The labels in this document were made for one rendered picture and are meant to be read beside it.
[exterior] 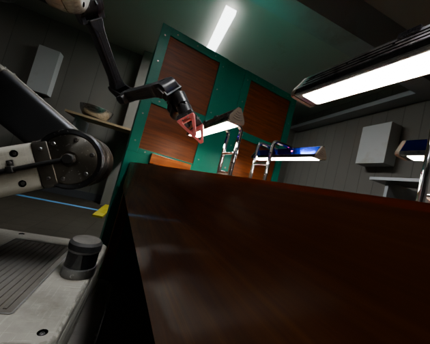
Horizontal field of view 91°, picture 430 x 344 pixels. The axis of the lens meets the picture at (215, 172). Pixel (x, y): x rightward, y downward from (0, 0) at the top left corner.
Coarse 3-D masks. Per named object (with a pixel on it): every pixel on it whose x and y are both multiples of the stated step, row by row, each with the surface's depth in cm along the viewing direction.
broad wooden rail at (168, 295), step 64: (128, 192) 92; (192, 192) 23; (256, 192) 13; (320, 192) 10; (192, 256) 19; (256, 256) 12; (320, 256) 8; (384, 256) 7; (192, 320) 16; (256, 320) 11; (320, 320) 8; (384, 320) 6
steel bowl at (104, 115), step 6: (84, 102) 288; (84, 108) 290; (90, 108) 289; (96, 108) 291; (102, 108) 295; (84, 114) 299; (90, 114) 293; (96, 114) 294; (102, 114) 298; (108, 114) 304
